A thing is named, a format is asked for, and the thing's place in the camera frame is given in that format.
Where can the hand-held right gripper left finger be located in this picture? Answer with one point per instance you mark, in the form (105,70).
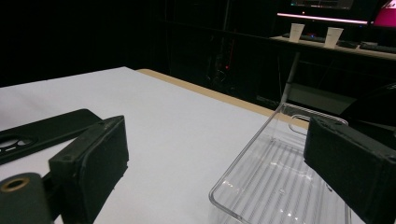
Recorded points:
(93,168)

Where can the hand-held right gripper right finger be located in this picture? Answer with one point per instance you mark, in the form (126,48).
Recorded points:
(351,168)

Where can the black phone case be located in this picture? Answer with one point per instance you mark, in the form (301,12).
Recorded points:
(49,129)

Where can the clear plastic ridged bin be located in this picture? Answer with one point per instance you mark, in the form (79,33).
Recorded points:
(267,186)

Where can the grey desk panel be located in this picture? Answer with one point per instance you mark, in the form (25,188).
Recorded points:
(320,98)

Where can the white desk leg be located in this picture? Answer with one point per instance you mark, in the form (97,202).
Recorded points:
(291,77)

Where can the wooden desk with monitors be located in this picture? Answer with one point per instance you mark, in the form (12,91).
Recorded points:
(367,52)

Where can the black keyboard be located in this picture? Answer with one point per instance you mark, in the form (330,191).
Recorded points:
(313,38)
(378,47)

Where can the small black desk item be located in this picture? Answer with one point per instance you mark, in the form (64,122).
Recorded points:
(348,44)

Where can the white paper cup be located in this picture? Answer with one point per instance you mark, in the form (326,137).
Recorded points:
(333,38)
(296,32)

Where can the dark computer monitor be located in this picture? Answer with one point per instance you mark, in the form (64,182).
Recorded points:
(323,11)

